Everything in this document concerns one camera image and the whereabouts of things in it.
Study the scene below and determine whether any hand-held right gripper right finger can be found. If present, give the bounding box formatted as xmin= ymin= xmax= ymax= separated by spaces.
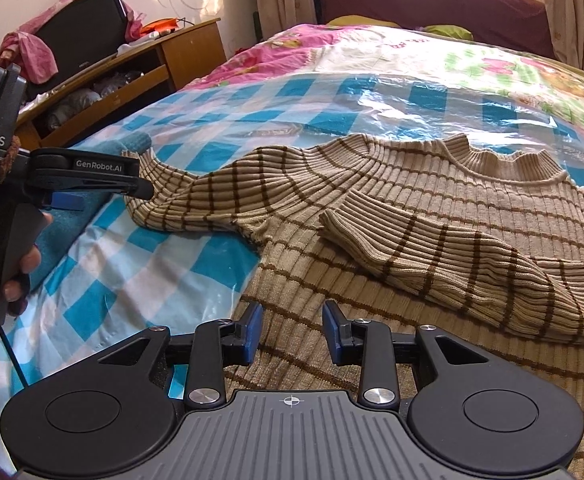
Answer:
xmin=321 ymin=300 xmax=489 ymax=407

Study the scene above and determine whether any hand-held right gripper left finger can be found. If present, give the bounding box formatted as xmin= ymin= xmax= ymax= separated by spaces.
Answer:
xmin=97 ymin=302 xmax=264 ymax=409

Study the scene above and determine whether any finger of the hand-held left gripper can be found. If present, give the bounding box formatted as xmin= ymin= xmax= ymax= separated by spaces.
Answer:
xmin=28 ymin=148 xmax=154 ymax=199

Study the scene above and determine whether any beige striped knit sweater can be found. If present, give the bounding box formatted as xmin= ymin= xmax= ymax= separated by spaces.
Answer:
xmin=121 ymin=132 xmax=584 ymax=476

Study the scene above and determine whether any person's left hand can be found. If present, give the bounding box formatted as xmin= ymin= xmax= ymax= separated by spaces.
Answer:
xmin=0 ymin=210 xmax=56 ymax=319

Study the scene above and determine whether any pink cloth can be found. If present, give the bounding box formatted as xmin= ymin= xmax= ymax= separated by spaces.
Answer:
xmin=0 ymin=0 xmax=146 ymax=86

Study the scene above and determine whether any grey plastic bag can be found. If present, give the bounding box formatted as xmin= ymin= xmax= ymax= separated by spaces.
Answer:
xmin=46 ymin=71 xmax=144 ymax=132

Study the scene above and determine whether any teal cloth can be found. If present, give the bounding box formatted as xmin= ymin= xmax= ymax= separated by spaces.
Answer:
xmin=32 ymin=132 xmax=154 ymax=292

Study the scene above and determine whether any blue white checkered plastic sheet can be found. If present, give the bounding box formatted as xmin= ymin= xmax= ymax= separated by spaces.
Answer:
xmin=0 ymin=72 xmax=584 ymax=461

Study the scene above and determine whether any black television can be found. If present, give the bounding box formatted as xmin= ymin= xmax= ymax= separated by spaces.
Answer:
xmin=34 ymin=0 xmax=129 ymax=87

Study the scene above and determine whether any wooden desk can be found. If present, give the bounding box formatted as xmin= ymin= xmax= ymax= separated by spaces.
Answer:
xmin=14 ymin=17 xmax=228 ymax=152

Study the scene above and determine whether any orange item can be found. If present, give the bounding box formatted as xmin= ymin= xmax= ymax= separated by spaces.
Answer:
xmin=139 ymin=17 xmax=181 ymax=37

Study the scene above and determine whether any floral bedsheet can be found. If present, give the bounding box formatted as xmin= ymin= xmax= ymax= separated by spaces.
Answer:
xmin=179 ymin=22 xmax=584 ymax=153

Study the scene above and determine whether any yellow pillow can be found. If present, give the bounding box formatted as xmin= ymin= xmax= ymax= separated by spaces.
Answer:
xmin=327 ymin=14 xmax=403 ymax=29

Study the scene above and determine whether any green pillow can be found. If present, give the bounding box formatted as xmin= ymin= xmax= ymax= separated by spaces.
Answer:
xmin=422 ymin=24 xmax=474 ymax=41

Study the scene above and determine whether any maroon headboard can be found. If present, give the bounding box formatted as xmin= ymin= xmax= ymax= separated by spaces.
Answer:
xmin=319 ymin=0 xmax=556 ymax=59

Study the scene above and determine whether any black cable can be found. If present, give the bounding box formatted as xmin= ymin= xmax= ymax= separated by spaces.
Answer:
xmin=0 ymin=277 xmax=29 ymax=392

